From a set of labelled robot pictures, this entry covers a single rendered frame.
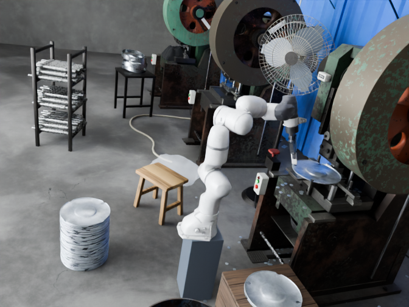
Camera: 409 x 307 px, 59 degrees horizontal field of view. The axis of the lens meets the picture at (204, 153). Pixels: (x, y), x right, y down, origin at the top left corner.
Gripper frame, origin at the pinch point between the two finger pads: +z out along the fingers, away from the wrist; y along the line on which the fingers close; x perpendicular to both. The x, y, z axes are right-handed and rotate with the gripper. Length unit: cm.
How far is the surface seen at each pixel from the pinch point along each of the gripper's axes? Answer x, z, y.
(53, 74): -221, -66, -41
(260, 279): -9, 46, 58
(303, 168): 5.3, 5.9, 1.4
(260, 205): -26.4, 35.7, -4.5
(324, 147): 17.5, -6.6, -1.2
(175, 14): -178, -109, -211
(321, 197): 16.2, 19.4, 11.6
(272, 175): -16.4, 13.9, -6.3
